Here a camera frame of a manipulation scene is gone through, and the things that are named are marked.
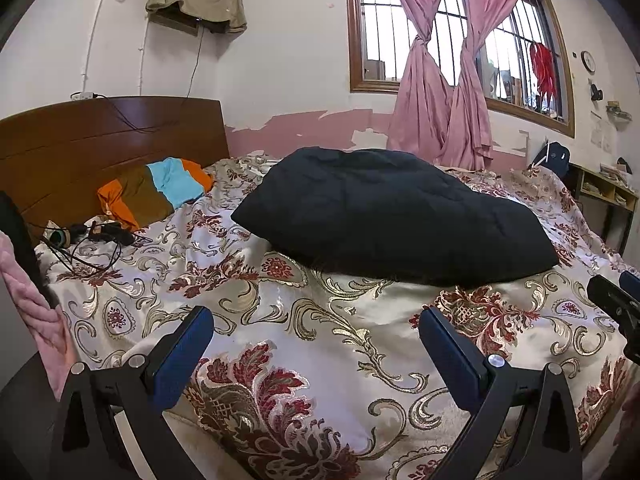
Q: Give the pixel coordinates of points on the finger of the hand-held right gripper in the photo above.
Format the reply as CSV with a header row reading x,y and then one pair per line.
x,y
631,282

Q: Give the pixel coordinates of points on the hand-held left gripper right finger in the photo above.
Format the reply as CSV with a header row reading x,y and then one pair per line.
x,y
450,355

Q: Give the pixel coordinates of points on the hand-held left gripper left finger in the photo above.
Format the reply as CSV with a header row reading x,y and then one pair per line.
x,y
182,360

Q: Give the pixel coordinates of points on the black padded jacket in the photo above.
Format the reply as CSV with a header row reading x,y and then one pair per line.
x,y
400,210

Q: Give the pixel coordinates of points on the wooden shelf desk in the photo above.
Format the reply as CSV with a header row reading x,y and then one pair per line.
x,y
605,195

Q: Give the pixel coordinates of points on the floral bedspread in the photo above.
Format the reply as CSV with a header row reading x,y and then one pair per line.
x,y
325,360

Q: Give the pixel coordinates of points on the blue bag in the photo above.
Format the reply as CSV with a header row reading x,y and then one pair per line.
x,y
552,157

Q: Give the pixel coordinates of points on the black hair dryer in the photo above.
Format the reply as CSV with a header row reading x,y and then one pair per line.
x,y
107,232

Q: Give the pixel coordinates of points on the pink fleece cloth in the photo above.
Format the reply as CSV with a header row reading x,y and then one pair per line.
x,y
35,320

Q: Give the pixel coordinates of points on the orange brown blue striped pillow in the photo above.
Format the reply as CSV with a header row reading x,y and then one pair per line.
x,y
150,190

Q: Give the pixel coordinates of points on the green and white device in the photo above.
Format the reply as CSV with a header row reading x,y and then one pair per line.
x,y
57,237

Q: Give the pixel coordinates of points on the dark cloth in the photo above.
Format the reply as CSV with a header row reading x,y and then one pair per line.
x,y
22,250

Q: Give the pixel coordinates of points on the red hanging garment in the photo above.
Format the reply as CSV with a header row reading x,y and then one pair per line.
x,y
544,72

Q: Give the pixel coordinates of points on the pink curtain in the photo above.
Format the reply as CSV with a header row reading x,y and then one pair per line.
x,y
472,110
420,100

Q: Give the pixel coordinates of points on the wooden headboard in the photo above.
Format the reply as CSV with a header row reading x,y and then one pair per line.
x,y
75,150

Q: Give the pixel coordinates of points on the white power strip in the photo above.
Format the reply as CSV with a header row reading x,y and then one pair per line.
x,y
84,95

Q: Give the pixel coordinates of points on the white wall paper sheet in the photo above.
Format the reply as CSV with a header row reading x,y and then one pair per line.
x,y
601,132

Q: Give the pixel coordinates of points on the small wall shelf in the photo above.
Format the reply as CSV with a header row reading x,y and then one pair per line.
x,y
617,111

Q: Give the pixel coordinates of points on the black wall hook item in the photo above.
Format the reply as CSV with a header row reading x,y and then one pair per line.
x,y
596,92

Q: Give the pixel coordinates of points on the round wall clock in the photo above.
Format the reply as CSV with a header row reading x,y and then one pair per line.
x,y
588,61

